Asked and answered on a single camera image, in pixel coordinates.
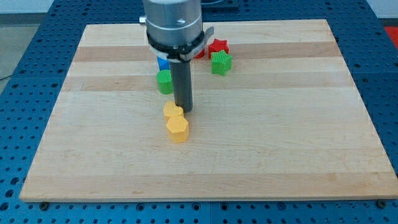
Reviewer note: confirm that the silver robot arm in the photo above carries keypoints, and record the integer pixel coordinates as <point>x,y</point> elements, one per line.
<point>175,33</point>

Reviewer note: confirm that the blue block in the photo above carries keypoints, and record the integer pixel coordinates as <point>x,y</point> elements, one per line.
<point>163,64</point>

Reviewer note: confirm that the yellow hexagon block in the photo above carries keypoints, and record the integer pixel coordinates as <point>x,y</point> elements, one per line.
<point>178,129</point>

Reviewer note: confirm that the red round block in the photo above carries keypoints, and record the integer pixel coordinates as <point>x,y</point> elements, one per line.
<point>200,54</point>

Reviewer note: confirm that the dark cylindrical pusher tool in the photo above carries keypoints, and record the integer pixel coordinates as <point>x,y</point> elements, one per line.
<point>182,85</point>

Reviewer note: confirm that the yellow heart block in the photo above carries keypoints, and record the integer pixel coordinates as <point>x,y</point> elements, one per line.
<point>172,110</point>

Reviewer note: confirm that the wooden board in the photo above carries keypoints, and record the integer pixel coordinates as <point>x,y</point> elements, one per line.
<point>285,123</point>

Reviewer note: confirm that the green star block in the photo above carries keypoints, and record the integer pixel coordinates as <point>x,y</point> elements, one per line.
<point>221,62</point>

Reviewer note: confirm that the red star block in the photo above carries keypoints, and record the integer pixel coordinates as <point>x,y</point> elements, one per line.
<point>217,46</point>

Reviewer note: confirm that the green cylinder block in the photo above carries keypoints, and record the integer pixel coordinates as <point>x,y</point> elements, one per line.
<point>164,81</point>

